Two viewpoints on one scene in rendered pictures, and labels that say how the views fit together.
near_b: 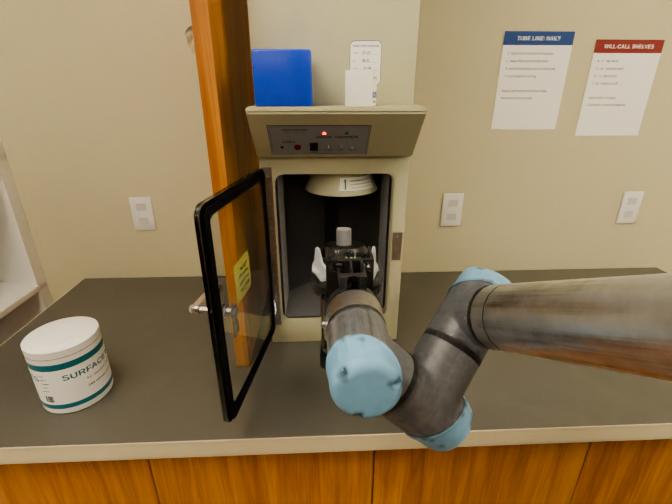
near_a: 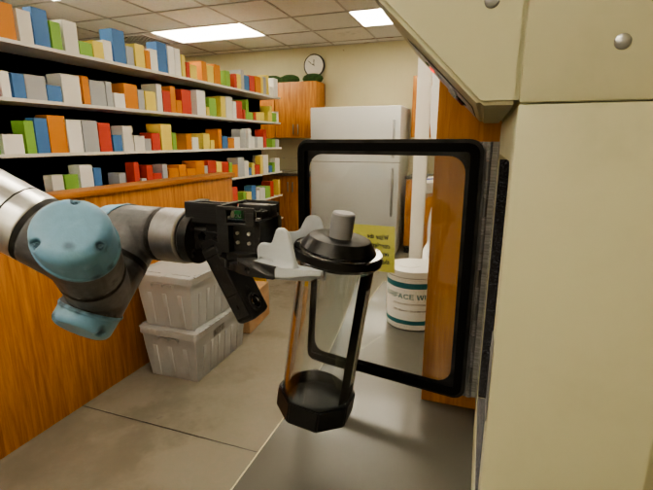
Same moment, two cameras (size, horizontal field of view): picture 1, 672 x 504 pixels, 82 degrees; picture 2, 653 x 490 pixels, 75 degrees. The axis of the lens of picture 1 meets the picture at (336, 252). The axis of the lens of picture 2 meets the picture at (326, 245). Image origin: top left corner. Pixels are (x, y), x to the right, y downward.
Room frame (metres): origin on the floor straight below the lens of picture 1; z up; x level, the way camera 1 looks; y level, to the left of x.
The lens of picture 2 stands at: (0.84, -0.48, 1.39)
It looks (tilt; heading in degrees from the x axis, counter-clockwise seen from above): 14 degrees down; 112
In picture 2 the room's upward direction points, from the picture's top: straight up
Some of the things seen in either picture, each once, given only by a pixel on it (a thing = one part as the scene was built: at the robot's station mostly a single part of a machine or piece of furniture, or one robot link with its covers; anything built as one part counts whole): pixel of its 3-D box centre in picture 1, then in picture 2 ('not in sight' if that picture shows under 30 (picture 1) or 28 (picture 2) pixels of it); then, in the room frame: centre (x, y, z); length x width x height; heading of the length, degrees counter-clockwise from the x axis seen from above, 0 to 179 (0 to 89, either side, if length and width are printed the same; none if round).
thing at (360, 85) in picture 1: (361, 88); not in sight; (0.78, -0.05, 1.54); 0.05 x 0.05 x 0.06; 76
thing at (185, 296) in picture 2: not in sight; (194, 286); (-0.91, 1.59, 0.49); 0.60 x 0.42 x 0.33; 93
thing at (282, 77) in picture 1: (284, 79); not in sight; (0.77, 0.09, 1.55); 0.10 x 0.10 x 0.09; 3
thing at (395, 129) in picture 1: (335, 133); (451, 67); (0.78, 0.00, 1.46); 0.32 x 0.12 x 0.10; 93
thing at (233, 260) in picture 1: (245, 286); (378, 264); (0.66, 0.17, 1.19); 0.30 x 0.01 x 0.40; 173
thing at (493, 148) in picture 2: (271, 253); (481, 280); (0.82, 0.15, 1.19); 0.03 x 0.02 x 0.39; 93
